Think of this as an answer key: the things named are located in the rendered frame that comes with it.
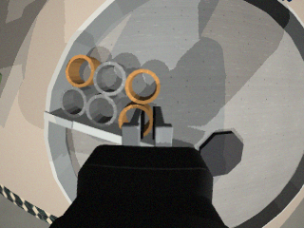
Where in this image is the bronze bushing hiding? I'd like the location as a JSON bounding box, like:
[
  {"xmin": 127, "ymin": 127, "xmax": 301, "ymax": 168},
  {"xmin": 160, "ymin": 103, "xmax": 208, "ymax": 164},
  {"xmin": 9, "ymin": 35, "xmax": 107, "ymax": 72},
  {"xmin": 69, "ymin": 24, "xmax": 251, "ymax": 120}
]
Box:
[
  {"xmin": 125, "ymin": 69, "xmax": 161, "ymax": 105},
  {"xmin": 119, "ymin": 101, "xmax": 153, "ymax": 136},
  {"xmin": 66, "ymin": 54, "xmax": 101, "ymax": 87}
]

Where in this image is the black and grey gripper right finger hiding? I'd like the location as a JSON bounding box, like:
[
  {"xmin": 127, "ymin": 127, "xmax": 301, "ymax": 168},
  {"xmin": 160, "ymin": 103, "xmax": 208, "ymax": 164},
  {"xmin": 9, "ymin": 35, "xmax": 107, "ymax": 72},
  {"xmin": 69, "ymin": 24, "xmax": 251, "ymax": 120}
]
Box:
[{"xmin": 152, "ymin": 106, "xmax": 173, "ymax": 147}]

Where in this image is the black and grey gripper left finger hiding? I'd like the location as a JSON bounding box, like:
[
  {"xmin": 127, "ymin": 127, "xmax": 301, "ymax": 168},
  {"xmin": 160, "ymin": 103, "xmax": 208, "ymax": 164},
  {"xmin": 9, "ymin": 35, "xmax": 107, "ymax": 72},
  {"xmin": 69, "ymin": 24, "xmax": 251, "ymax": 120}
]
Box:
[{"xmin": 122, "ymin": 108, "xmax": 144, "ymax": 146}]

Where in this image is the grey metal ring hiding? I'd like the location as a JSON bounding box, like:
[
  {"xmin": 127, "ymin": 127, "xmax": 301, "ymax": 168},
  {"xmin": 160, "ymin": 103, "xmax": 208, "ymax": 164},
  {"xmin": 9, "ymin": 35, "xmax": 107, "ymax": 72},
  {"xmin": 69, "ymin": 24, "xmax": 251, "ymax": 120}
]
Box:
[
  {"xmin": 93, "ymin": 61, "xmax": 129, "ymax": 96},
  {"xmin": 60, "ymin": 86, "xmax": 95, "ymax": 118},
  {"xmin": 85, "ymin": 93, "xmax": 122, "ymax": 126}
]

